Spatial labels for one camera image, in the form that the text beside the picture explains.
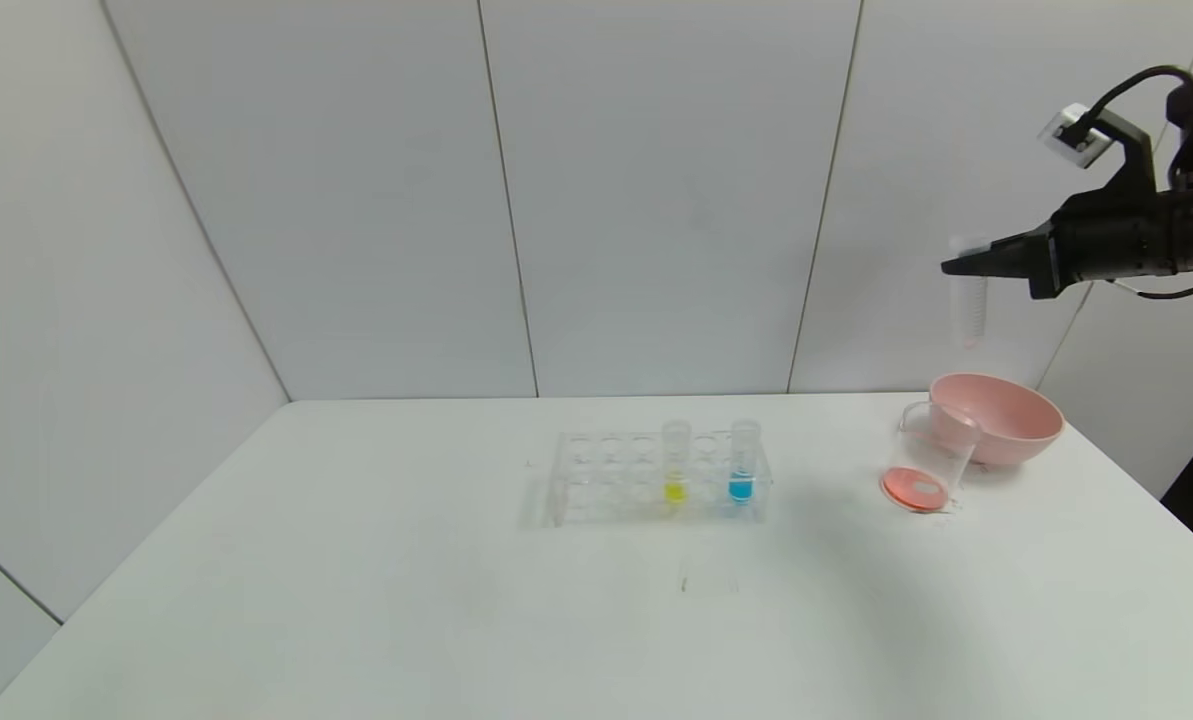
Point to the test tube with yellow pigment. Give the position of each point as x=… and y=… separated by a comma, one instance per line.
x=675, y=491

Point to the test tube with blue pigment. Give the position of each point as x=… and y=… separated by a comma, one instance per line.
x=742, y=489

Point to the test tube with red pigment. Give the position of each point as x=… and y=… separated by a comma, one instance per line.
x=972, y=310

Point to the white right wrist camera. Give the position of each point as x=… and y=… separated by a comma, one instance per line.
x=1076, y=135

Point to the pink plastic bowl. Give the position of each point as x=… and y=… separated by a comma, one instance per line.
x=1016, y=425

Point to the clear glass beaker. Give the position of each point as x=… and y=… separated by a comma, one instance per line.
x=918, y=488

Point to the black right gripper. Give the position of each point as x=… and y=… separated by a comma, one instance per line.
x=1044, y=262

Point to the clear acrylic test tube rack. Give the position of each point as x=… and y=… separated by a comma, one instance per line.
x=616, y=480

